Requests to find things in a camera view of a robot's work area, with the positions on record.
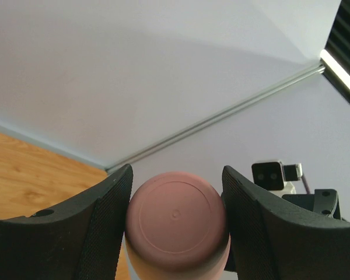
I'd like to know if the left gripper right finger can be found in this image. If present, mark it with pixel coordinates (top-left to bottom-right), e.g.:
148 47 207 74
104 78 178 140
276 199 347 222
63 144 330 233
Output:
222 166 350 279

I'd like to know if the right aluminium corner post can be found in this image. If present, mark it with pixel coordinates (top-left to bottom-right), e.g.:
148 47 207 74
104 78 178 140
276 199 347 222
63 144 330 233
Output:
105 62 326 174

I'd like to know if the pink plastic cup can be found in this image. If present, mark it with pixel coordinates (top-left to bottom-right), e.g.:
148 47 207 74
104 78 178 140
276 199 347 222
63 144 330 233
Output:
125 171 230 279

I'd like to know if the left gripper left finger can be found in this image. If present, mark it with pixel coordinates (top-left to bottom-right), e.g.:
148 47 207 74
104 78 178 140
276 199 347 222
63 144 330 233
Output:
0 164 134 279

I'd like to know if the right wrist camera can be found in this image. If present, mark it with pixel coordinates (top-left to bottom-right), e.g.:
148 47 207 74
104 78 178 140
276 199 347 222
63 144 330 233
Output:
251 160 303 197

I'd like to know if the ceiling light strip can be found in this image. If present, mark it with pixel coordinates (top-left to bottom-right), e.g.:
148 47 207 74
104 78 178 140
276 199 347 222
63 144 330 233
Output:
320 49 350 91

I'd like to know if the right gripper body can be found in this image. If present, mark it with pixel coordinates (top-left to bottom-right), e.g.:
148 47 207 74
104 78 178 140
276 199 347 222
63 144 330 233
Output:
282 189 342 219

